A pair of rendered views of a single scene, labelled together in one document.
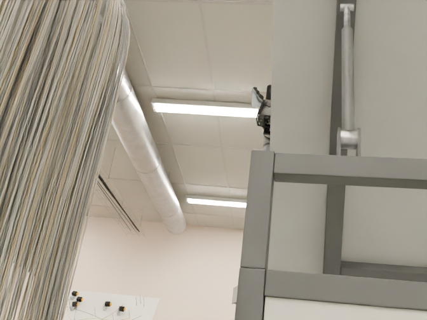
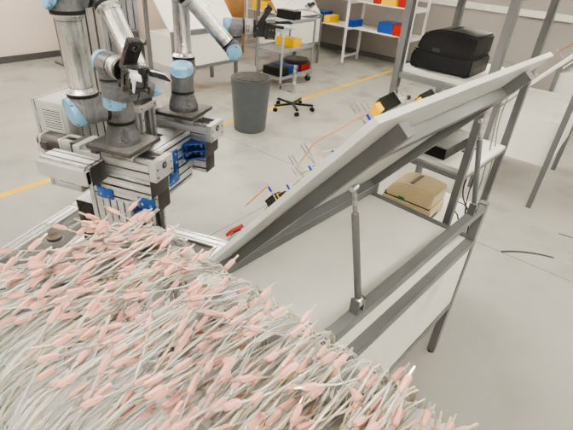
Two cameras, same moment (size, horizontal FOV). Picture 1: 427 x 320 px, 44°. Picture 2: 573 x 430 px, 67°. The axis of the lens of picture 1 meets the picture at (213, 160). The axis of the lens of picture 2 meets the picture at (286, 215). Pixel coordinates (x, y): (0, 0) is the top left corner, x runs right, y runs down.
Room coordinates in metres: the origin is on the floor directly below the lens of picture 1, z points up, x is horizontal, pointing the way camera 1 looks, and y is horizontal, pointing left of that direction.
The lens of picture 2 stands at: (0.50, 0.74, 1.94)
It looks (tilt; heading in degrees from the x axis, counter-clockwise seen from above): 32 degrees down; 299
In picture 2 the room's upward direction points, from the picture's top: 4 degrees clockwise
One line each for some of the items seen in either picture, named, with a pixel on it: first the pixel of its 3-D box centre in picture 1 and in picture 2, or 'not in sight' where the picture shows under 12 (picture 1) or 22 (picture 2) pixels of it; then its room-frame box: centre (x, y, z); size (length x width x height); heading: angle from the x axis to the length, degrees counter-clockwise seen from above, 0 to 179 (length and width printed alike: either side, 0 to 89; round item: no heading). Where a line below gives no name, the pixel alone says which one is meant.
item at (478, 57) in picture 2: not in sight; (452, 49); (0.94, -1.54, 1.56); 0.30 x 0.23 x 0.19; 170
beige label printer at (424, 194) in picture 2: not in sight; (413, 194); (0.95, -1.53, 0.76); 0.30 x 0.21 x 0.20; 172
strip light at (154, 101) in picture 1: (215, 108); not in sight; (4.50, 0.05, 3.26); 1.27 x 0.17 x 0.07; 82
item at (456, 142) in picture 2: not in sight; (431, 136); (0.94, -1.58, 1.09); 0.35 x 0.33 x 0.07; 78
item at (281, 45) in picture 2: not in sight; (288, 47); (4.17, -5.43, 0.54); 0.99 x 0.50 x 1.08; 85
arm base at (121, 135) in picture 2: not in sight; (122, 129); (1.99, -0.41, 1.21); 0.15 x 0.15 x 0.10
